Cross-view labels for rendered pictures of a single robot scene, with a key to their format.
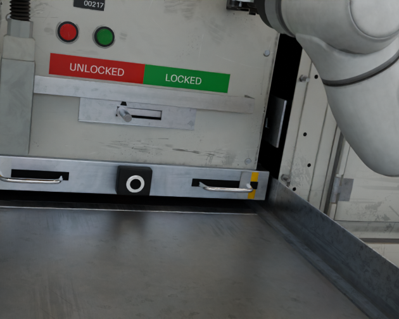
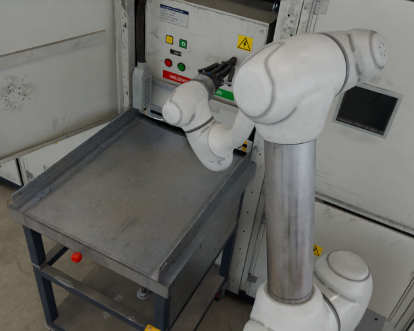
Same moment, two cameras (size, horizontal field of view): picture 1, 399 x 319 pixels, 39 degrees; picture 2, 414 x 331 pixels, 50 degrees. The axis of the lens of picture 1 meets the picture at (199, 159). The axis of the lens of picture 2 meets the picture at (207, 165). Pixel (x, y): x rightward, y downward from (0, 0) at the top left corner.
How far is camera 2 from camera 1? 1.24 m
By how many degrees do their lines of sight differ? 45
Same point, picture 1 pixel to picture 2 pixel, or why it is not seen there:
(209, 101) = (217, 104)
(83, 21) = (174, 59)
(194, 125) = (218, 111)
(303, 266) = (213, 188)
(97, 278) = (134, 163)
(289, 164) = (257, 142)
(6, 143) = (135, 104)
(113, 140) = not seen: hidden behind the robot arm
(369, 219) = not seen: hidden behind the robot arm
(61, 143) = not seen: hidden behind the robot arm
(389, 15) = (172, 118)
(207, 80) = (224, 93)
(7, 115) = (135, 95)
